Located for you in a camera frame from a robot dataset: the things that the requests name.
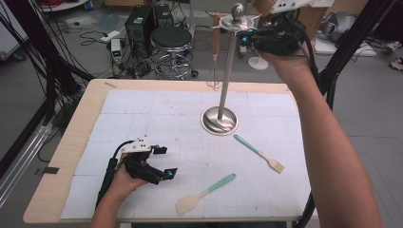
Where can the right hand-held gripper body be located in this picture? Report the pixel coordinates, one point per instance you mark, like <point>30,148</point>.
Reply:
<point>278,38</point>

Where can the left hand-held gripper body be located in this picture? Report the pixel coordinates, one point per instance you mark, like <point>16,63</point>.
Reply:
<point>142,167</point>

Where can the metal utensil stand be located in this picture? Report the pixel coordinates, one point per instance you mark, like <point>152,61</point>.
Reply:
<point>226,79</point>

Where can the person's left hand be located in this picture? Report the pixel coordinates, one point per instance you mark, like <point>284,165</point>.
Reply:
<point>123,185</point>

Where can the person's right hand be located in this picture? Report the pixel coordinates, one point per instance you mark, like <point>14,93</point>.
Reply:
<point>291,68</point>

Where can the white stand with round base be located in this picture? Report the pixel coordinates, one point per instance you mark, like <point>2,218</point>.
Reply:
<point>258,62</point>

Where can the cardboard box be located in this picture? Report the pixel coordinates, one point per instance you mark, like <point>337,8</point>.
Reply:
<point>261,6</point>

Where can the white grid mat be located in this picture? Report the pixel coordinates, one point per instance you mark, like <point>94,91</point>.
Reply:
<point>158,120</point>

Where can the white keyboard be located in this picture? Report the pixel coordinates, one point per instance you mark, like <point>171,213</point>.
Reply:
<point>323,2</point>

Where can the black round stool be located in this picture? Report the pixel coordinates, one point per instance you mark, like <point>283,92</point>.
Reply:
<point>171,38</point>

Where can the black tape strip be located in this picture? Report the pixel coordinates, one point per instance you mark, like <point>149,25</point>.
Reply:
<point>47,171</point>

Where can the black computer tower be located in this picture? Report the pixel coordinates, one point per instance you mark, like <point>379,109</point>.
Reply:
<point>139,28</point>

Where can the small white device green display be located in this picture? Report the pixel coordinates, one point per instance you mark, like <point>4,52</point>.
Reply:
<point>116,49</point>

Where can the white power strip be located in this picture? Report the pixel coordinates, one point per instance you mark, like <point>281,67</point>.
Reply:
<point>110,36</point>

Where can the black frame pole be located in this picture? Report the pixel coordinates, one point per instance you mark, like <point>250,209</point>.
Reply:
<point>34,34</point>
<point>355,41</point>

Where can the aluminium rail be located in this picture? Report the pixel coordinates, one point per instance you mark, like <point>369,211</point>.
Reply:
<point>22,164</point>

